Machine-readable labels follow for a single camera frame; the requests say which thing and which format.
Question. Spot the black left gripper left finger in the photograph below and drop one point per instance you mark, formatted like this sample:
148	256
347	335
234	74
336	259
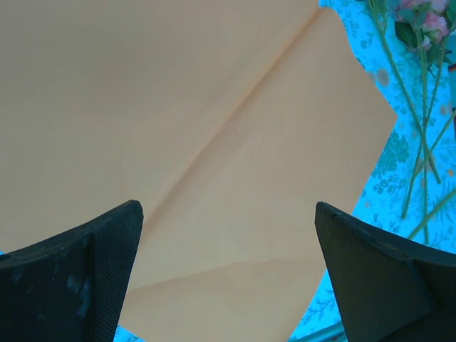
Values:
53	292

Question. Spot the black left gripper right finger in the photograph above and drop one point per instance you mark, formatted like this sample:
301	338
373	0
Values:
384	285

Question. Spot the artificial pink flower bunch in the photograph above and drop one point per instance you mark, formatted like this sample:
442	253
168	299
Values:
424	117

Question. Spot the orange wrapping paper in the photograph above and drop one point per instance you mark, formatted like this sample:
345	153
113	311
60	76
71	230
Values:
178	124

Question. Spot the floral patterned tablecloth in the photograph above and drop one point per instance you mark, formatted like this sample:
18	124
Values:
388	153

